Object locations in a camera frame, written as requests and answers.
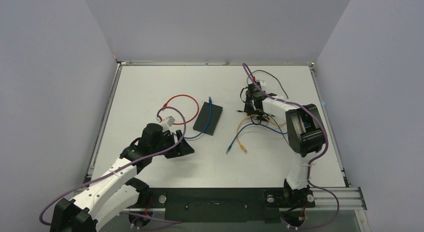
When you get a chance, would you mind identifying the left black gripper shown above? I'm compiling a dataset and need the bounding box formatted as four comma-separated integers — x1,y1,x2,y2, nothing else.
151,130,194,159

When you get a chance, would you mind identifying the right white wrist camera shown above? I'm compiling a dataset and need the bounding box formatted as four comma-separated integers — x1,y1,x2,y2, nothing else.
256,80,267,91

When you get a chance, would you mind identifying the red ethernet cable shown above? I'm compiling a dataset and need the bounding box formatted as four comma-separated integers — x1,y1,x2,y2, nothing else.
158,94,200,126

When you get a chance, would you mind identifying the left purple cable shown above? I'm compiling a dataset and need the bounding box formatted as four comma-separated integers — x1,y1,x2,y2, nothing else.
39,106,187,226

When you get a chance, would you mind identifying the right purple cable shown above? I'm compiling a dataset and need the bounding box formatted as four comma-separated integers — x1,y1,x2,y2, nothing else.
241,62,340,231

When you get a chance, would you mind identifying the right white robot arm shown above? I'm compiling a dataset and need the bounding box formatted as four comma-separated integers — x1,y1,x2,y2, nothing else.
244,81,325,206

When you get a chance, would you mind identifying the black network switch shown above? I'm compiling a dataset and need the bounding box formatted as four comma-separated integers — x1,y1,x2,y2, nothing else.
193,102,223,136

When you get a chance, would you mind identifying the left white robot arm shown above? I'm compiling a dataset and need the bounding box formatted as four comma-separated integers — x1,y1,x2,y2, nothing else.
50,123,195,232

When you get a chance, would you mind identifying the yellow ethernet cable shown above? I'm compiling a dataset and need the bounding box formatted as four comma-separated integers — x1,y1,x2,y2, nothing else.
235,114,287,154

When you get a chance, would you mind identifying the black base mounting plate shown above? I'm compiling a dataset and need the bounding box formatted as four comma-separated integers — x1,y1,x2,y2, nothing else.
130,187,316,223

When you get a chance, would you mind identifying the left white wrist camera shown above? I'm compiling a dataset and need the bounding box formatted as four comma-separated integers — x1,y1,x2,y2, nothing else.
161,116,175,127

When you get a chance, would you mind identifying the purple cable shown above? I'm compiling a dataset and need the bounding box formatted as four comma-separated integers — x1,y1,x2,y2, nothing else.
39,106,187,226
241,62,340,231

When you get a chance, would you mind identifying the blue ethernet cable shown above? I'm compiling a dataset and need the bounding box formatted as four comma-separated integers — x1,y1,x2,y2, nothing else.
225,123,288,155
183,96,213,140

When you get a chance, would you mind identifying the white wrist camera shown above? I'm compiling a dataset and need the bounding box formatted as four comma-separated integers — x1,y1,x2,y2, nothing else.
256,80,267,91
161,116,175,127

